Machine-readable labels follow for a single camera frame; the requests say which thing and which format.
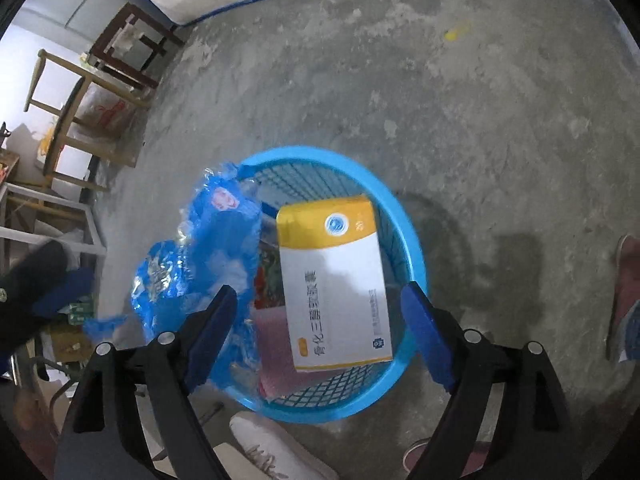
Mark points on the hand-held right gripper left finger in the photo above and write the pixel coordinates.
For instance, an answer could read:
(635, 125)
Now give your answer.
(215, 340)

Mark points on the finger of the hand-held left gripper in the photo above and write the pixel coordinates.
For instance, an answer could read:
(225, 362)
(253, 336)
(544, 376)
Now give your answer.
(70, 290)

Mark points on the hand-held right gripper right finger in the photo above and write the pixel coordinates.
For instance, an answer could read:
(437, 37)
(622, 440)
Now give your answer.
(425, 335)

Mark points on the pink sponge pad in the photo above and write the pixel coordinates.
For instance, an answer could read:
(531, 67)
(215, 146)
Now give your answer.
(272, 350)

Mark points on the red snack bag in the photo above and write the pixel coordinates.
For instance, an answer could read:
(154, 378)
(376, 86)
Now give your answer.
(267, 285)

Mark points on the blue plastic wrapper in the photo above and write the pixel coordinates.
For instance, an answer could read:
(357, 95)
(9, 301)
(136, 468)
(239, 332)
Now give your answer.
(210, 250)

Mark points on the yellow white medicine box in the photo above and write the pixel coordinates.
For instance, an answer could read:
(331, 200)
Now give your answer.
(335, 280)

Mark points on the blue plastic waste basket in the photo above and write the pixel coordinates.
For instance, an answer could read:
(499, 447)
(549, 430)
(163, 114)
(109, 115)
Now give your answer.
(310, 185)

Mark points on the grey side table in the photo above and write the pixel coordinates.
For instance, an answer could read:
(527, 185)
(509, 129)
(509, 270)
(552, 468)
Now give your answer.
(97, 230)

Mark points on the person's white shoe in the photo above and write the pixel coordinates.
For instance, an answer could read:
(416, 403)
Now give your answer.
(270, 445)

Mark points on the yellow orange plastic bag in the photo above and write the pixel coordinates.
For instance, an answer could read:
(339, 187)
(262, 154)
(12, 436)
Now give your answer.
(46, 141)

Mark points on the white bag with red print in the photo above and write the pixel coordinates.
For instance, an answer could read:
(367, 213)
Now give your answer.
(107, 112)

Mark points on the wooden chair with black seat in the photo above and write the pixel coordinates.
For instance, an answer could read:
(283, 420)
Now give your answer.
(86, 76)

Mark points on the dark wooden stool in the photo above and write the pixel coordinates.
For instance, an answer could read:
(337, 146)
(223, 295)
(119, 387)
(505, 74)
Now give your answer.
(150, 25)

